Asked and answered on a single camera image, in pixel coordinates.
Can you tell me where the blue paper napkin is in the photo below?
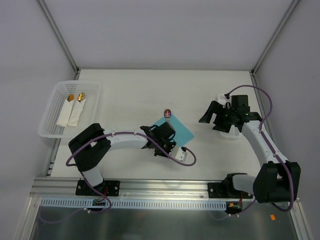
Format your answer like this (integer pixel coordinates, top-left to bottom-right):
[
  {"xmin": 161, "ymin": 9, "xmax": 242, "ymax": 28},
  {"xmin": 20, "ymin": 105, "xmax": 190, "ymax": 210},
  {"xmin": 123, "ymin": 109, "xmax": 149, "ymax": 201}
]
[{"xmin": 168, "ymin": 114, "xmax": 195, "ymax": 147}]

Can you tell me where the iridescent spoon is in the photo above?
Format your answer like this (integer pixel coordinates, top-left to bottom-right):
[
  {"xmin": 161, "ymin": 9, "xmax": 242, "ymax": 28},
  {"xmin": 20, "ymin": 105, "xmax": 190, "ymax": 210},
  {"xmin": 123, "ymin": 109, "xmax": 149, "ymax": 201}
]
[{"xmin": 163, "ymin": 108, "xmax": 172, "ymax": 122}]

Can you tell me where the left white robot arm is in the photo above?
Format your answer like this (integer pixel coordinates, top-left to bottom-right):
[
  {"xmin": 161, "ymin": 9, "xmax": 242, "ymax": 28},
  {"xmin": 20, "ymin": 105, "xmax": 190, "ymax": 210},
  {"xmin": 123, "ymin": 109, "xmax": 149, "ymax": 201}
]
[{"xmin": 66, "ymin": 122, "xmax": 176, "ymax": 195}]

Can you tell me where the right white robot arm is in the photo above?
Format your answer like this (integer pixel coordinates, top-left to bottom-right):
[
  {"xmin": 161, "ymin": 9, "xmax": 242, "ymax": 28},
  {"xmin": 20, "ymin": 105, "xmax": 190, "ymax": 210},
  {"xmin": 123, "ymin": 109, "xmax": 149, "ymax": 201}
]
[{"xmin": 199, "ymin": 95, "xmax": 301, "ymax": 204}]

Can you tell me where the right rolled white napkin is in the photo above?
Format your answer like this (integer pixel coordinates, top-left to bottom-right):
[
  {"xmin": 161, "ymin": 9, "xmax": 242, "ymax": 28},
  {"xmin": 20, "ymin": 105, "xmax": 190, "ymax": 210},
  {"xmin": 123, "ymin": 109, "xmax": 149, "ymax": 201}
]
[{"xmin": 67, "ymin": 92, "xmax": 86, "ymax": 127}]

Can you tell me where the small white utensil tray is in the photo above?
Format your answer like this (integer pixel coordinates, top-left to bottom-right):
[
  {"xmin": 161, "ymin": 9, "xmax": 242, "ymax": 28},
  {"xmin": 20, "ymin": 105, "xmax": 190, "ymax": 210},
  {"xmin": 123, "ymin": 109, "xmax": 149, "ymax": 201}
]
[{"xmin": 217, "ymin": 94, "xmax": 240, "ymax": 140}]

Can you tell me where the orange tape piece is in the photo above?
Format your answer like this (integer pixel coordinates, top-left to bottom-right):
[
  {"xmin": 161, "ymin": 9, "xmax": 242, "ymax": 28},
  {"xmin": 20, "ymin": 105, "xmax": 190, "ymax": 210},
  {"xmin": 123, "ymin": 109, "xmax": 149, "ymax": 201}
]
[{"xmin": 270, "ymin": 214, "xmax": 276, "ymax": 221}]

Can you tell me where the large white plastic basket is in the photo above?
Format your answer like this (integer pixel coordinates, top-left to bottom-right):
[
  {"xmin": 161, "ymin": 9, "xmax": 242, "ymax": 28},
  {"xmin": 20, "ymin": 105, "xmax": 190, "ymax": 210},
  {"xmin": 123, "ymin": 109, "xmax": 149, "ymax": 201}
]
[{"xmin": 38, "ymin": 80, "xmax": 101, "ymax": 139}]

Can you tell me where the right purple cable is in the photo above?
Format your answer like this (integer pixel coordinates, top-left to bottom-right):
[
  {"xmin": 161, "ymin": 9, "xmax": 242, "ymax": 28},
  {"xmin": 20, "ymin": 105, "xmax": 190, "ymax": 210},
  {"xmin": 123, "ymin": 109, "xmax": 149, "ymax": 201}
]
[{"xmin": 212, "ymin": 85, "xmax": 295, "ymax": 221}]

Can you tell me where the aluminium mounting rail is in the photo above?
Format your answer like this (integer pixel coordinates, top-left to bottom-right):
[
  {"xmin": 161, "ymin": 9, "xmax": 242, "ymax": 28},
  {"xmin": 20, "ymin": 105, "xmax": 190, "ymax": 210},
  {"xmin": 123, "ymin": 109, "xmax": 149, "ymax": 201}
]
[{"xmin": 29, "ymin": 176, "xmax": 300, "ymax": 201}]

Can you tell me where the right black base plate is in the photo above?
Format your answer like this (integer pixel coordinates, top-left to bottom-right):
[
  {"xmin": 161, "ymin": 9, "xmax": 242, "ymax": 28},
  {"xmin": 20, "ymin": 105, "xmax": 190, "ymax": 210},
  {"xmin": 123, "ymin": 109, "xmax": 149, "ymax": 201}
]
[{"xmin": 207, "ymin": 181, "xmax": 253, "ymax": 199}]

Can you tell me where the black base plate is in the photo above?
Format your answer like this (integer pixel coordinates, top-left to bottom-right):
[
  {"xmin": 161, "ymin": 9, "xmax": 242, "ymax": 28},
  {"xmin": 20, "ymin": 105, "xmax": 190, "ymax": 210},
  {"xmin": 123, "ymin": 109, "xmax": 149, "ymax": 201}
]
[
  {"xmin": 75, "ymin": 179, "xmax": 120, "ymax": 197},
  {"xmin": 207, "ymin": 181, "xmax": 253, "ymax": 199}
]

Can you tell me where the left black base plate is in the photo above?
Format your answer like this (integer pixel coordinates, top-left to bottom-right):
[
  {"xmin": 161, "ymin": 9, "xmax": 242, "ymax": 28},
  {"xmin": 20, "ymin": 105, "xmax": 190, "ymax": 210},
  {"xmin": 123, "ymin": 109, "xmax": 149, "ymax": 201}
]
[{"xmin": 75, "ymin": 179, "xmax": 120, "ymax": 197}]

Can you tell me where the white slotted cable duct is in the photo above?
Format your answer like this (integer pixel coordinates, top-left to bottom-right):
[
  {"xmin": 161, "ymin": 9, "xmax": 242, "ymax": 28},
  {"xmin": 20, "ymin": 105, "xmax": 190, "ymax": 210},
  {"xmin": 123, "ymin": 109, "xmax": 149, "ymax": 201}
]
[{"xmin": 40, "ymin": 197, "xmax": 227, "ymax": 211}]

